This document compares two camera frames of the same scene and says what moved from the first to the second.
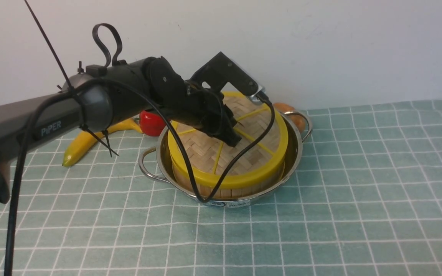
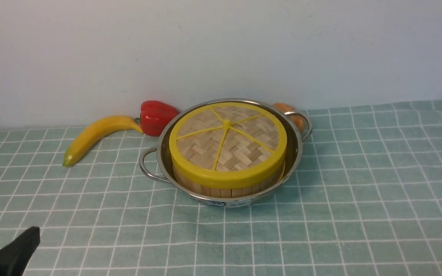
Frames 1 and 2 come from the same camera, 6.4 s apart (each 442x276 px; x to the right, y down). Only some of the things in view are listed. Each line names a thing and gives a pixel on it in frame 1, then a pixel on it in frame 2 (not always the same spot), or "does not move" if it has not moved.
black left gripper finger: x=229 y=135 -> x=11 y=260
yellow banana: x=82 y=141 does not move
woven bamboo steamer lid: x=208 y=155 does not move
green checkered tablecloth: x=381 y=190 does not move
